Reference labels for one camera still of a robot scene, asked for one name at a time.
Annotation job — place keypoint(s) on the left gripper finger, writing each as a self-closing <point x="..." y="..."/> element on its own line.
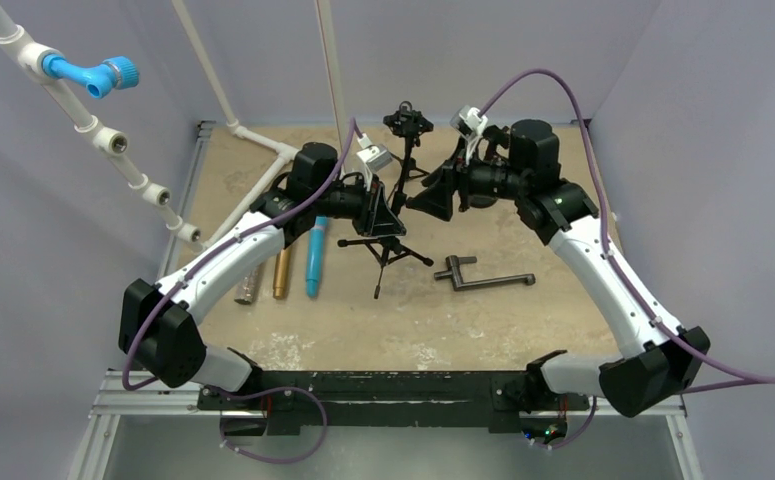
<point x="376" y="198"/>
<point x="383" y="223"/>

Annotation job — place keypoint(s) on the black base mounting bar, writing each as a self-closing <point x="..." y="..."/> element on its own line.
<point x="283" y="402"/>

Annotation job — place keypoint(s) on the black shock-mount tripod stand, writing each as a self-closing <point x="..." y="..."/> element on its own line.
<point x="408" y="124"/>

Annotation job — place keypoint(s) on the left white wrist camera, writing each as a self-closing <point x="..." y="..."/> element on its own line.
<point x="371" y="157"/>

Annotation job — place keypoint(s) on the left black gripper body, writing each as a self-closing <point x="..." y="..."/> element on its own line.
<point x="352" y="203"/>

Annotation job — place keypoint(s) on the blue pipe fitting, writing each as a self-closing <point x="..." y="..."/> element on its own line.
<point x="116" y="73"/>

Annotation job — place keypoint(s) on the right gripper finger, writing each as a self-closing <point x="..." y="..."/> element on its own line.
<point x="441" y="171"/>
<point x="435" y="200"/>

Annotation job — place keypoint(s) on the black tripod microphone stand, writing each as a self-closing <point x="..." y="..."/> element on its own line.
<point x="413" y="173"/>

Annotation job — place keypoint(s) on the glitter silver-head microphone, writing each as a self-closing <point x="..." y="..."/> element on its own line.
<point x="246" y="292"/>

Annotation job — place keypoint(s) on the gold microphone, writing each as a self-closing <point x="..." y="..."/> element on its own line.
<point x="281" y="274"/>

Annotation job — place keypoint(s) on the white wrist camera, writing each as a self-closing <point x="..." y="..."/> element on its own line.
<point x="470" y="123"/>
<point x="371" y="157"/>

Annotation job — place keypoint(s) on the white PVC pipe frame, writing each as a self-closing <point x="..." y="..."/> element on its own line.
<point x="112" y="144"/>

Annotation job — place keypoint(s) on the blue microphone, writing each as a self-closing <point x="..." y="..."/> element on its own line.
<point x="315" y="256"/>

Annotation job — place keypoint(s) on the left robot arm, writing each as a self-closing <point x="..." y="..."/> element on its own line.
<point x="159" y="326"/>

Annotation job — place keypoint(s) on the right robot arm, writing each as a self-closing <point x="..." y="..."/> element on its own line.
<point x="658" y="356"/>

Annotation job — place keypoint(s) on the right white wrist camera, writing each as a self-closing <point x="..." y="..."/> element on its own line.
<point x="470" y="123"/>

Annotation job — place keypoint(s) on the dark grey metal pipe fitting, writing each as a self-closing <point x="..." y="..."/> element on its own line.
<point x="454" y="275"/>

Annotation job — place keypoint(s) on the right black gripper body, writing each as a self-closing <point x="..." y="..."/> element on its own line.
<point x="462" y="183"/>

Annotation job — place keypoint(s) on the black round-base microphone stand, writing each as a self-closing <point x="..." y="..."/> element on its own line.
<point x="482" y="202"/>

